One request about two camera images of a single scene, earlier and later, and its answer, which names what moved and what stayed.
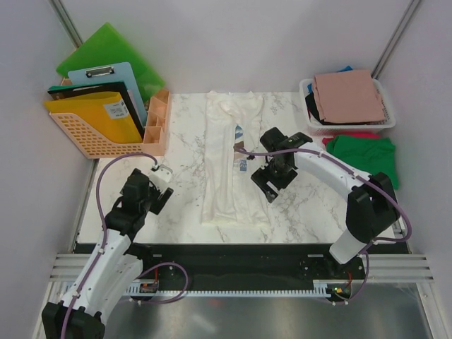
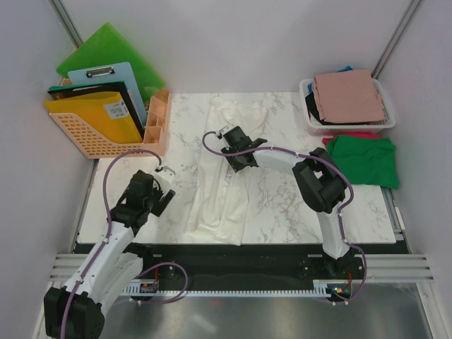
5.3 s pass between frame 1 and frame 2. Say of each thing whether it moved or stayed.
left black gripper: stayed
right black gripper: moved
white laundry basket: stayed
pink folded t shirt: stayed
